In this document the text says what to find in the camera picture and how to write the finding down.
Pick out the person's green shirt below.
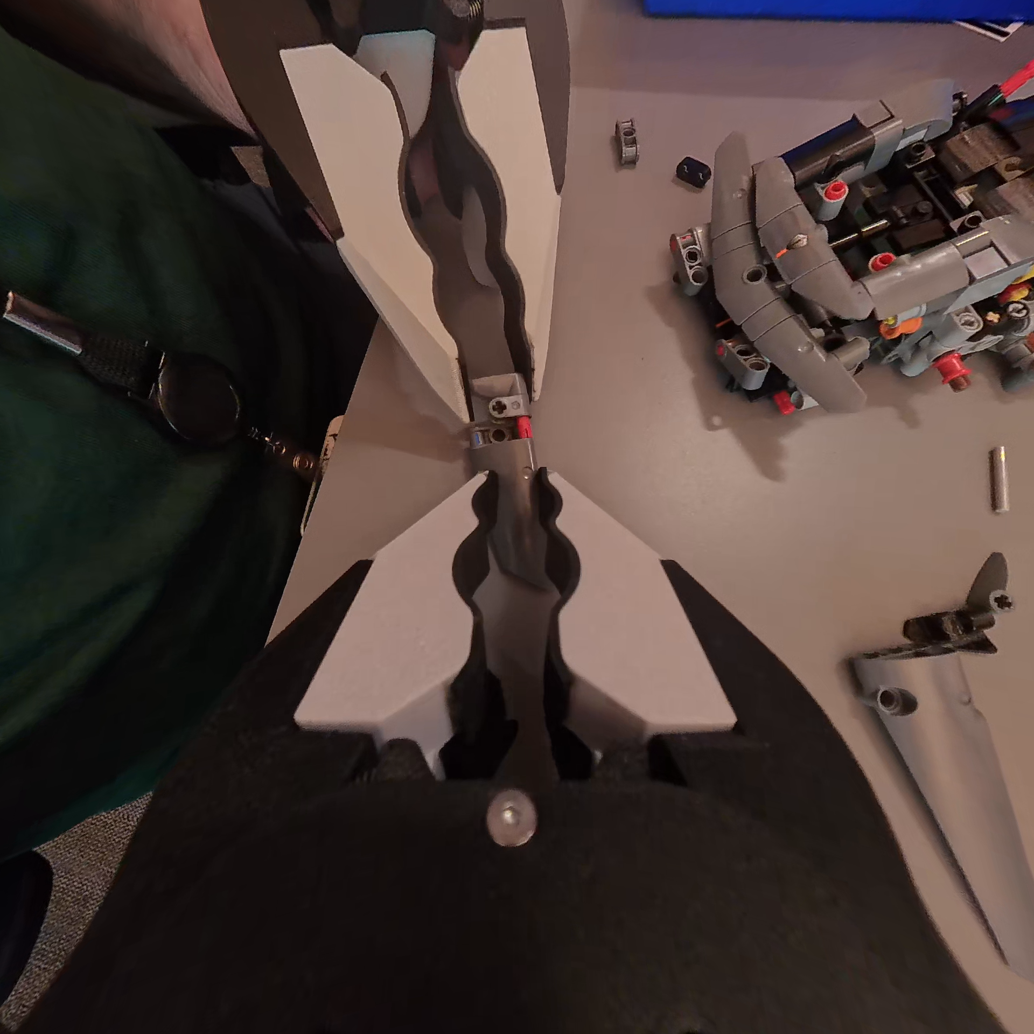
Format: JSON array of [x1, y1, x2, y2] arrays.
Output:
[[0, 24, 381, 857]]

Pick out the black lanyard strap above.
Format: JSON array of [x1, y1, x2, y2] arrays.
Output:
[[0, 289, 166, 399]]

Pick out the small grey lego panel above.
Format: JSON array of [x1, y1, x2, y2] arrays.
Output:
[[469, 423, 561, 596]]

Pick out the white badge card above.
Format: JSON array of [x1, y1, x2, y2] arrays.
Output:
[[301, 414, 347, 536]]

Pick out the black badge reel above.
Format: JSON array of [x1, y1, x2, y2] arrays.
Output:
[[157, 351, 320, 479]]

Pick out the person's dark blue trousers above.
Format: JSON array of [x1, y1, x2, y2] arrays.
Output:
[[0, 852, 53, 970]]

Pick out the black lego blade piece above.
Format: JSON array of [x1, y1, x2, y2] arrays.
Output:
[[903, 551, 1015, 657]]

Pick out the blue plastic bin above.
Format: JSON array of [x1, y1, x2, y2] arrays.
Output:
[[642, 0, 1034, 21]]

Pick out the grey lego vehicle model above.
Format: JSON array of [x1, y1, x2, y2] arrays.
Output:
[[669, 79, 1034, 417]]

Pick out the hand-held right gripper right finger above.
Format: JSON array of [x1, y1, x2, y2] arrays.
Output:
[[538, 467, 738, 770]]

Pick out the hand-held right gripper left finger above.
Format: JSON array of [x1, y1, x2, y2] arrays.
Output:
[[293, 471, 497, 778]]

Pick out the large grey lego panel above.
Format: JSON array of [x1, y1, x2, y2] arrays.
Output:
[[850, 646, 1034, 969]]

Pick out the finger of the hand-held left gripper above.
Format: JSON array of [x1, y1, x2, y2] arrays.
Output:
[[452, 23, 570, 399], [278, 44, 473, 423]]

